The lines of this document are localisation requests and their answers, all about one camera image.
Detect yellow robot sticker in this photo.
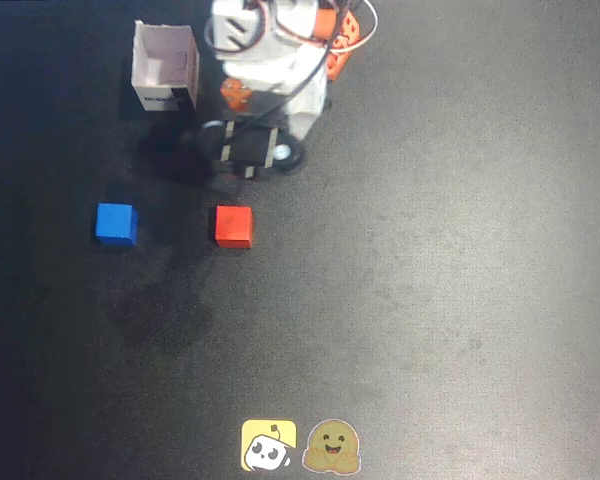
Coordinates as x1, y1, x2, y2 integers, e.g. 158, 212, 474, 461
240, 418, 298, 472

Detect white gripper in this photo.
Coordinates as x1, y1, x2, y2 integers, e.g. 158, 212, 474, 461
217, 42, 331, 145

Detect white red wrist wire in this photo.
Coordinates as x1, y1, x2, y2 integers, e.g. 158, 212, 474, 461
203, 7, 282, 54

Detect white red base wire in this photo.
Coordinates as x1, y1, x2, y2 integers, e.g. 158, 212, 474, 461
324, 0, 381, 54

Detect blue cube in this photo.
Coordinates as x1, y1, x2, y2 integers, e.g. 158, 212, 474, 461
94, 202, 140, 248

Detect white open cardboard box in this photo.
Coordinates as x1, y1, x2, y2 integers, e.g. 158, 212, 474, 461
131, 19, 201, 114

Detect red cube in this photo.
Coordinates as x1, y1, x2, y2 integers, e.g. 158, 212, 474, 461
213, 204, 255, 250

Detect hugging face emoji sticker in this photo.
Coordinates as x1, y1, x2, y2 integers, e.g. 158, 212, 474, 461
301, 417, 362, 474

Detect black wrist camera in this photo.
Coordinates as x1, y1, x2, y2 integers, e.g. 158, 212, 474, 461
198, 107, 307, 182

